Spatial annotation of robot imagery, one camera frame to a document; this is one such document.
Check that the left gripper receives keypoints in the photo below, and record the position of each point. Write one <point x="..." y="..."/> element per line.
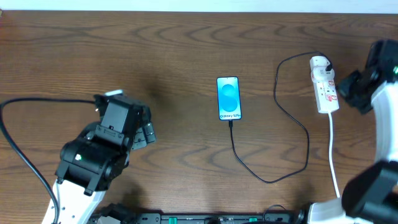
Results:
<point x="144" y="134"/>

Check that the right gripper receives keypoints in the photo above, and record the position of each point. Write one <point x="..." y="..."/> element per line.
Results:
<point x="347" y="88"/>

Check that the blue Galaxy smartphone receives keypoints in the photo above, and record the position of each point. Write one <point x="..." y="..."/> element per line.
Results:
<point x="229" y="103"/>

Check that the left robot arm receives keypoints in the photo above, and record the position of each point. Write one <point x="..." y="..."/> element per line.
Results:
<point x="99" y="154"/>

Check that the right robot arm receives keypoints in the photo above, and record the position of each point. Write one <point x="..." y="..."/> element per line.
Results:
<point x="369" y="197"/>

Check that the white charger adapter plug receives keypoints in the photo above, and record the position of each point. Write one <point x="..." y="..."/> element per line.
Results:
<point x="319" y="74"/>

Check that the white power strip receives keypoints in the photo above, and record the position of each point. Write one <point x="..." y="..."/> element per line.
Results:
<point x="325" y="92"/>

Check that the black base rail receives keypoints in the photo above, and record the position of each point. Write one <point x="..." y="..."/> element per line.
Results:
<point x="119" y="214"/>

